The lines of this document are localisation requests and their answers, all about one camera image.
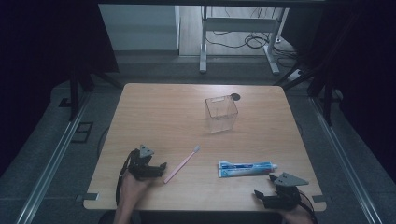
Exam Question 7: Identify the person's left hand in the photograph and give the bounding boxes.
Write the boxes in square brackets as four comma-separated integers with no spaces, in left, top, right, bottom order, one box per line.
[119,171,154,201]

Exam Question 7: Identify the white metal desk frame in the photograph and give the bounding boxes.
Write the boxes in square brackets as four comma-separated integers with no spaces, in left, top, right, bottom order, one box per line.
[199,5,290,77]

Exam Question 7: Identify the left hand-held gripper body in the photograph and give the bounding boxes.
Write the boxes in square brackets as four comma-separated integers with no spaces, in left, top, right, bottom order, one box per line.
[127,144,156,182]

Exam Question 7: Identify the dark curtain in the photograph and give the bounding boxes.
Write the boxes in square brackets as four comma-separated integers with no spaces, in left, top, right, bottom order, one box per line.
[0,0,120,176]
[306,0,396,185]

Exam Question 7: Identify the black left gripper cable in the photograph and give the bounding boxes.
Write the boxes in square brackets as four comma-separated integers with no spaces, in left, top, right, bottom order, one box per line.
[115,151,134,207]

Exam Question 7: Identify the black floor socket frame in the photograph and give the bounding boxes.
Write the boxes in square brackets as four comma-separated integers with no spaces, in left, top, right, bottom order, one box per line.
[70,121,94,145]

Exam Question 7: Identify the person's right hand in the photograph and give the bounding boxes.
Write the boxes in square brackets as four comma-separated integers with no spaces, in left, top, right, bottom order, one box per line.
[281,206,318,224]

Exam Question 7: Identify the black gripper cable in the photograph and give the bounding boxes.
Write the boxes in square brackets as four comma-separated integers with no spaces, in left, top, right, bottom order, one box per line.
[298,190,319,224]
[115,151,134,207]

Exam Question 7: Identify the blue and white toothpaste tube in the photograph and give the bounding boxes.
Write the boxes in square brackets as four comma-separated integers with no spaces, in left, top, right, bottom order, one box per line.
[218,160,278,179]

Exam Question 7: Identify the black metal stand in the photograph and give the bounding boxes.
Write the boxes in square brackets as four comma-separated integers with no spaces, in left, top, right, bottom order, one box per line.
[58,68,123,123]
[273,65,343,127]

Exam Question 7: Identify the black floor cables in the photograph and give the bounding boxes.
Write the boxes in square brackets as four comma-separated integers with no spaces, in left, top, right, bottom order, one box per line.
[206,7,301,69]

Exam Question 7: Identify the metal floor rail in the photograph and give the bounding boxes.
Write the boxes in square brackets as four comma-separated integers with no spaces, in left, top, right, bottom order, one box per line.
[310,95,375,224]
[14,92,92,224]

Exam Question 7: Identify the white power strip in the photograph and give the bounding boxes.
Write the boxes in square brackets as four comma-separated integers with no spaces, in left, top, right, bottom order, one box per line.
[287,68,304,82]

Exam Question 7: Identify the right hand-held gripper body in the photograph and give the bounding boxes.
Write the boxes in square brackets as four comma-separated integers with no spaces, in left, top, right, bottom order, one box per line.
[262,172,310,210]

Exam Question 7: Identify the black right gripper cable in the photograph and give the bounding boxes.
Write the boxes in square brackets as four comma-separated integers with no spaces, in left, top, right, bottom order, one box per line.
[298,190,319,224]

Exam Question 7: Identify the pink toothbrush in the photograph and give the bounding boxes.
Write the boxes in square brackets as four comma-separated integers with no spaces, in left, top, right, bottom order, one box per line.
[163,145,202,185]

